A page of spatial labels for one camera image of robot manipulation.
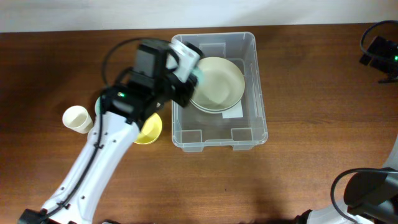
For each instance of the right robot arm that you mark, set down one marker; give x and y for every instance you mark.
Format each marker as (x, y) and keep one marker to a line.
(365, 195)

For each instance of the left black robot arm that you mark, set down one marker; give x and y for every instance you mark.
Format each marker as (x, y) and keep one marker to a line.
(163, 71)

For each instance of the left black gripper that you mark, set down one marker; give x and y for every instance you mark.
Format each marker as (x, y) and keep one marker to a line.
(185, 94)

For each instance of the green bowl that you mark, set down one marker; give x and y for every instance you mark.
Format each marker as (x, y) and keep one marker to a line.
(97, 106)

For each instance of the green cup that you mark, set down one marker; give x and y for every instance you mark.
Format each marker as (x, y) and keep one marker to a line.
(198, 73)

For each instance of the cream cup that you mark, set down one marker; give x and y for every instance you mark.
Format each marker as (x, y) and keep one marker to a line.
(77, 119)

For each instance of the dark blue plate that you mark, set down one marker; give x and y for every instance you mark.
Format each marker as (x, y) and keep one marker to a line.
(225, 101)

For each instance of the white label in bin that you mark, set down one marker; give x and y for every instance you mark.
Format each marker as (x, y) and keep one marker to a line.
(234, 112)

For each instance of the cream plate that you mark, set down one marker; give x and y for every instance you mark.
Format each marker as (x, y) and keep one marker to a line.
(209, 106)

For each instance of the clear plastic storage bin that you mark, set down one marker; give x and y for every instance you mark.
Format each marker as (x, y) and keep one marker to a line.
(194, 130)

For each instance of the beige plate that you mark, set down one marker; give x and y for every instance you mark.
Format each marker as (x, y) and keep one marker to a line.
(222, 78)

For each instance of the yellow bowl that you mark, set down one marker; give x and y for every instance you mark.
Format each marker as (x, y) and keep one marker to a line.
(150, 131)

